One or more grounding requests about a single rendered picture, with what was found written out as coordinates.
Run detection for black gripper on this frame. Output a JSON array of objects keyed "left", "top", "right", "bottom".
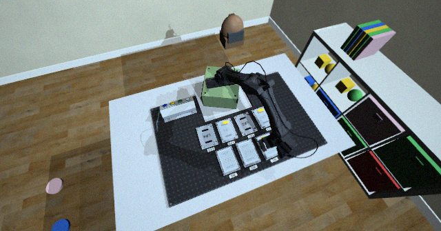
[{"left": 258, "top": 135, "right": 274, "bottom": 152}]

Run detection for white control panel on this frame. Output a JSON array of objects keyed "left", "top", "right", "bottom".
[{"left": 156, "top": 97, "right": 197, "bottom": 131}]

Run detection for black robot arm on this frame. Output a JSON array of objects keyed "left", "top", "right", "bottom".
[{"left": 206, "top": 66, "right": 298, "bottom": 158}]

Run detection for white lid park plate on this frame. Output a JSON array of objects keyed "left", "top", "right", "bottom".
[{"left": 234, "top": 112, "right": 257, "bottom": 136}]

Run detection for white multi-well plate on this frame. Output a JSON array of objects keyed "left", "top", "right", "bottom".
[
  {"left": 217, "top": 147, "right": 238, "bottom": 173},
  {"left": 237, "top": 140, "right": 259, "bottom": 165}
]

